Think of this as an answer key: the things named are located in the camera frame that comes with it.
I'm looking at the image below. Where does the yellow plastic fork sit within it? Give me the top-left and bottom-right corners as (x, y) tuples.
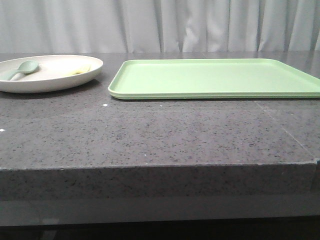
(66, 64), (91, 76)

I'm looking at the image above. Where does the white pleated curtain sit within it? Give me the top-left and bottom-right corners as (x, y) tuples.
(0, 0), (320, 53)

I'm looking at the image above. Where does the beige round plate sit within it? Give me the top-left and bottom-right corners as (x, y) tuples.
(0, 54), (104, 94)

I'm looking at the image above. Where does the light green serving tray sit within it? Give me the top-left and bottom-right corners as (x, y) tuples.
(108, 58), (320, 100)

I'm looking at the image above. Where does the sage green plastic spoon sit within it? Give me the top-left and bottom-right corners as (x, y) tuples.
(0, 60), (39, 81)

